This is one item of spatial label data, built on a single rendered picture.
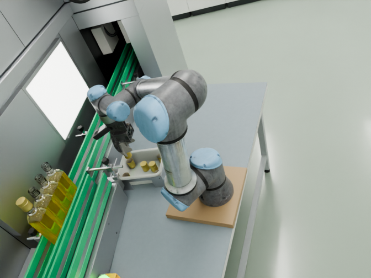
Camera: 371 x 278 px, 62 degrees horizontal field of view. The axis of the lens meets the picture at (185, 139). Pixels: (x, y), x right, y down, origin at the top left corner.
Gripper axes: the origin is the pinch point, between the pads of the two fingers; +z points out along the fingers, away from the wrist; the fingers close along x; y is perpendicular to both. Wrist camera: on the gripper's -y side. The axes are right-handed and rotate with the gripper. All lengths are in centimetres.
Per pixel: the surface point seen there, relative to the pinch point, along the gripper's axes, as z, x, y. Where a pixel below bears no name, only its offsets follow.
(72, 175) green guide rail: -2.9, -14.1, -20.9
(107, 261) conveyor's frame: 13.2, -45.8, -1.9
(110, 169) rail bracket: -3.8, -13.7, -2.2
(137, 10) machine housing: -34, 72, 4
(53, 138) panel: -14.2, -0.3, -29.8
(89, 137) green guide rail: -2.8, 10.1, -21.1
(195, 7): 78, 346, -11
